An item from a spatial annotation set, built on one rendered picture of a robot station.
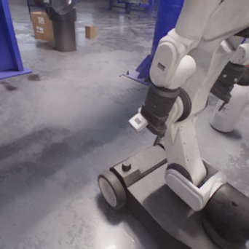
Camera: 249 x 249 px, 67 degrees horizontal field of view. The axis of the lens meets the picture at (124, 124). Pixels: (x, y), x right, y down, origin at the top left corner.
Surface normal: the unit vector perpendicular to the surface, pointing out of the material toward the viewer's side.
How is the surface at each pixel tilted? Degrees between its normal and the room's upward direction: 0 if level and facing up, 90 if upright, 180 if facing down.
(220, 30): 90
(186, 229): 0
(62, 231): 0
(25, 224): 0
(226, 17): 90
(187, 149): 60
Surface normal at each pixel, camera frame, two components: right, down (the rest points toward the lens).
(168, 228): 0.07, -0.81
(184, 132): 0.58, 0.03
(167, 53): -0.78, 0.32
